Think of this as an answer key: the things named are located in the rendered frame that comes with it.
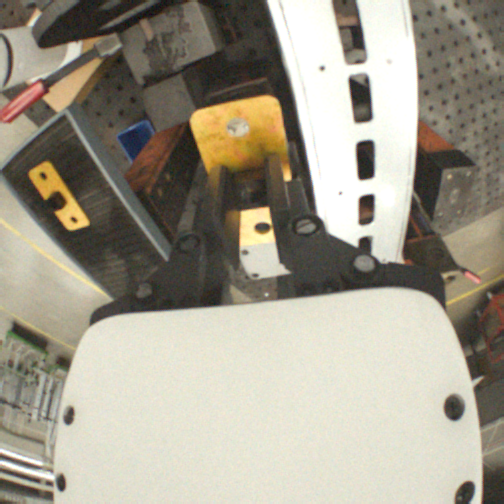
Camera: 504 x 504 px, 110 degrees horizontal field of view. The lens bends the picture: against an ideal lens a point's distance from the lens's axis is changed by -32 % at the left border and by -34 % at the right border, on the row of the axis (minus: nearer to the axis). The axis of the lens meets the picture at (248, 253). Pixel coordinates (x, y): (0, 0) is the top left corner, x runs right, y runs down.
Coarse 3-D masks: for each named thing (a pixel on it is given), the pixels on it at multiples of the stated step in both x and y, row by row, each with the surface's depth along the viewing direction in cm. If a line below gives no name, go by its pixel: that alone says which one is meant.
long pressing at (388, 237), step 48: (288, 0) 20; (384, 0) 18; (288, 48) 24; (336, 48) 24; (384, 48) 23; (336, 96) 29; (384, 96) 28; (336, 144) 34; (384, 144) 33; (336, 192) 41; (384, 192) 40; (384, 240) 48
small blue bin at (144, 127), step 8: (144, 120) 51; (128, 128) 52; (136, 128) 60; (144, 128) 60; (152, 128) 52; (120, 136) 54; (128, 136) 57; (136, 136) 61; (144, 136) 62; (152, 136) 62; (120, 144) 55; (128, 144) 57; (136, 144) 61; (144, 144) 64; (128, 152) 57; (136, 152) 61
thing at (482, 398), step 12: (492, 348) 414; (468, 360) 445; (492, 372) 385; (492, 384) 369; (480, 396) 376; (492, 396) 354; (480, 408) 360; (492, 408) 338; (480, 420) 343; (492, 420) 321
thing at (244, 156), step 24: (264, 96) 9; (192, 120) 10; (216, 120) 10; (264, 120) 10; (216, 144) 11; (240, 144) 11; (264, 144) 11; (240, 168) 12; (264, 168) 12; (288, 168) 12; (240, 192) 12; (264, 192) 12; (264, 216) 14; (240, 240) 15; (264, 240) 15
